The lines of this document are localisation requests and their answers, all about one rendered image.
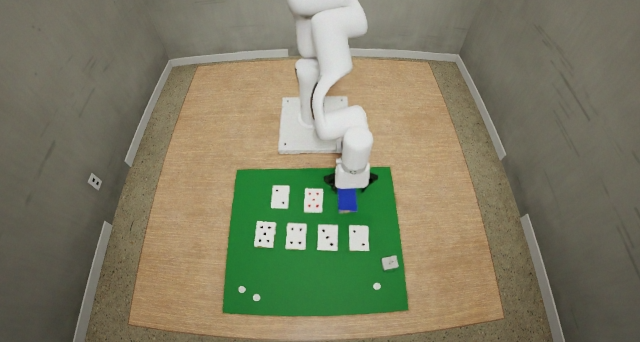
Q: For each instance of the white playing card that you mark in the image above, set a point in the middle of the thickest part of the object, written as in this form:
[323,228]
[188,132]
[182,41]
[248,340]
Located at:
[296,235]
[327,237]
[313,200]
[264,234]
[280,197]
[358,238]

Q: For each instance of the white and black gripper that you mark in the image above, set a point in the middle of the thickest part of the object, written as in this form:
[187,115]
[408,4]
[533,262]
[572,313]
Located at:
[342,179]

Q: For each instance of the green felt mat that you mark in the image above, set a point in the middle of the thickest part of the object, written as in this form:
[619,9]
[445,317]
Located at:
[311,282]

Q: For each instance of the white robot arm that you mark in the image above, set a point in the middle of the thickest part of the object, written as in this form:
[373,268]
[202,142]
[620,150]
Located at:
[330,30]

